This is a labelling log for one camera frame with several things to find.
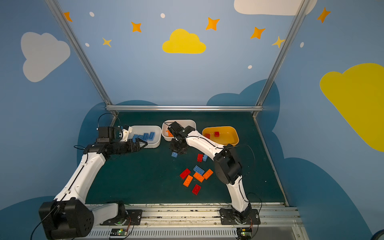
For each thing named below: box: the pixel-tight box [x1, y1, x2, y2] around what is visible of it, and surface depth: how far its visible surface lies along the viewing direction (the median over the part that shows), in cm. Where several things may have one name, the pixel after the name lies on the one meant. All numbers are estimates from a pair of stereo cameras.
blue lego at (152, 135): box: [148, 131, 156, 141], surface depth 106 cm
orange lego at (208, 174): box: [202, 168, 214, 180], surface depth 91 cm
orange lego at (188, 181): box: [183, 174, 194, 188], surface depth 88 cm
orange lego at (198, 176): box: [193, 172, 205, 183], surface depth 90 cm
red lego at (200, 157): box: [197, 153, 204, 163], surface depth 95 cm
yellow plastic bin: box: [202, 126, 240, 147], surface depth 109 cm
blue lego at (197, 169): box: [193, 165, 205, 176], surface depth 92 cm
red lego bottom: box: [192, 184, 201, 196], surface depth 84 cm
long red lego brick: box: [179, 168, 191, 180], surface depth 90 cm
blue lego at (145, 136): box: [142, 133, 150, 142], surface depth 106 cm
